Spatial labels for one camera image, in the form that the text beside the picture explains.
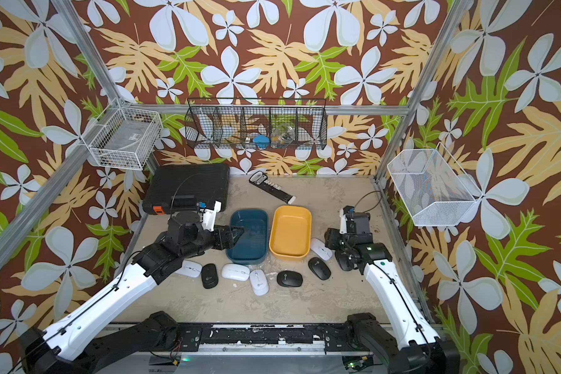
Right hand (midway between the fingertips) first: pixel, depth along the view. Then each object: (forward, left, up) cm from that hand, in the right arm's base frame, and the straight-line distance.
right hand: (329, 233), depth 82 cm
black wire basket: (+45, +28, +16) cm, 55 cm away
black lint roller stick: (+41, +29, -14) cm, 52 cm away
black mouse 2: (-12, +15, -12) cm, 22 cm away
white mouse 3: (+1, +2, -13) cm, 13 cm away
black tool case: (+30, +66, -8) cm, 73 cm away
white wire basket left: (+29, +75, +19) cm, 83 cm away
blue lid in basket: (+36, +26, +14) cm, 46 cm away
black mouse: (-11, +44, -12) cm, 47 cm away
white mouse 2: (-13, +26, -13) cm, 31 cm away
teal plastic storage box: (+6, +30, -19) cm, 37 cm away
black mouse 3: (-7, +3, -14) cm, 16 cm away
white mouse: (-9, +35, -13) cm, 38 cm away
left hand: (-3, +31, +9) cm, 33 cm away
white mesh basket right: (+11, -36, +11) cm, 39 cm away
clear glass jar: (+38, +17, +15) cm, 44 cm away
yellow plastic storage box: (+9, +13, -13) cm, 20 cm away
